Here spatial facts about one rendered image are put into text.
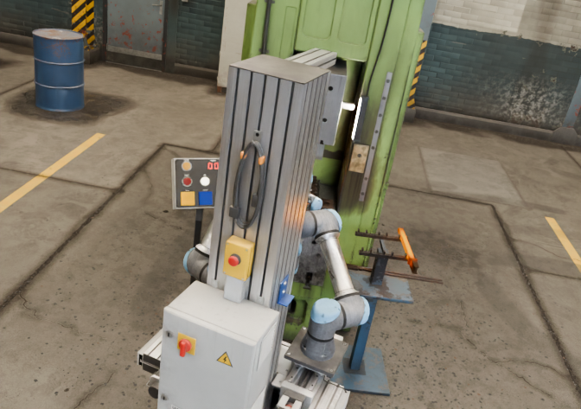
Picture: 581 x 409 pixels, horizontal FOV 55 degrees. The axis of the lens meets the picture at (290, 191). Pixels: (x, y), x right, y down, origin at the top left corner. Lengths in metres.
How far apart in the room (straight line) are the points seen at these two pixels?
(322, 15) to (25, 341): 2.55
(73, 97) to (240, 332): 5.88
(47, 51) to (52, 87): 0.43
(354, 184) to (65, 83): 4.74
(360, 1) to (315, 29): 0.28
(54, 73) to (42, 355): 4.36
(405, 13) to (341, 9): 0.34
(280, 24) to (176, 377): 1.92
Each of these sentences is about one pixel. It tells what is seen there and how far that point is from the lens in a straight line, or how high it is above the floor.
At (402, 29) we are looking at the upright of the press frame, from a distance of 3.18.
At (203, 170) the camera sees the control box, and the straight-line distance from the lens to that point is 3.18.
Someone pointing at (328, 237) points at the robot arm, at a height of 1.22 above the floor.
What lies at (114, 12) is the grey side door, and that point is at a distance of 9.83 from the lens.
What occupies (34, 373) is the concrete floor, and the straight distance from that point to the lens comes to 3.58.
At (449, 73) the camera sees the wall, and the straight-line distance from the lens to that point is 9.22.
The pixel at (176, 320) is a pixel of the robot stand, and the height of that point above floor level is 1.21.
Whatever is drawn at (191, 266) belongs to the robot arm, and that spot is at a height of 1.00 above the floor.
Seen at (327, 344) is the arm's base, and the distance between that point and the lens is 2.44.
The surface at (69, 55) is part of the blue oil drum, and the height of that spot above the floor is 0.69.
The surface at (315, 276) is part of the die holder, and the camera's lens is 3.49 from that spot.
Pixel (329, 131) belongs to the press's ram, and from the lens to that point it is 3.15.
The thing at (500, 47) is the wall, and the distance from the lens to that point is 9.28.
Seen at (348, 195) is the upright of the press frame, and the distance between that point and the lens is 3.45.
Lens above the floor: 2.42
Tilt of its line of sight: 25 degrees down
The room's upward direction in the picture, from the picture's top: 9 degrees clockwise
